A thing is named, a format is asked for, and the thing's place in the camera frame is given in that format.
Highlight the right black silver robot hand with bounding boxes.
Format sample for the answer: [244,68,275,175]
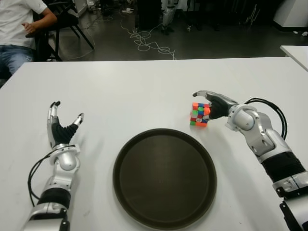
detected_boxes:
[192,90,239,121]

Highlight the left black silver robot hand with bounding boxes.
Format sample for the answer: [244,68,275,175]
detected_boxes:
[47,101,85,150]

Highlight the multicoloured Rubik's cube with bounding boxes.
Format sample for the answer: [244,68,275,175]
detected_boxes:
[189,102,212,128]

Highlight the dark brown round plate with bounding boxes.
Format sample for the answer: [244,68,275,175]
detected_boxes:
[112,128,218,224]

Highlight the white side table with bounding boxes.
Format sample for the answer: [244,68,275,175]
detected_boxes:
[280,45,308,72]

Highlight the folded metal stand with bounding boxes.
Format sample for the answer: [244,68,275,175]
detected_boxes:
[245,4,262,25]

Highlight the silver humanoid robot legs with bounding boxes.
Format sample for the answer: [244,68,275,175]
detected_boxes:
[160,0,180,34]

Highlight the black chair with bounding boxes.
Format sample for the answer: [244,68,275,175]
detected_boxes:
[26,0,95,62]

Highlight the white cabinet with black base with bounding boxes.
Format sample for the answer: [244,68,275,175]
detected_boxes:
[273,0,308,32]

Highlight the seated person in white shirt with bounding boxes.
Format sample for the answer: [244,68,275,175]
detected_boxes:
[0,0,58,75]

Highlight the white framed glass cabinet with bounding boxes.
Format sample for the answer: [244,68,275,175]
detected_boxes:
[73,0,89,16]

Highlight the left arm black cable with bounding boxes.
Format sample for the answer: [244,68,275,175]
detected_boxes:
[27,149,76,207]

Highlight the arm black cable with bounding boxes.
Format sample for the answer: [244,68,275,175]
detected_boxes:
[244,97,288,141]
[27,149,76,207]

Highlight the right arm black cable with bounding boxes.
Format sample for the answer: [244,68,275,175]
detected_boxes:
[244,97,288,141]

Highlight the tangled white floor cable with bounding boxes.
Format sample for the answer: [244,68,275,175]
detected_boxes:
[120,18,176,60]

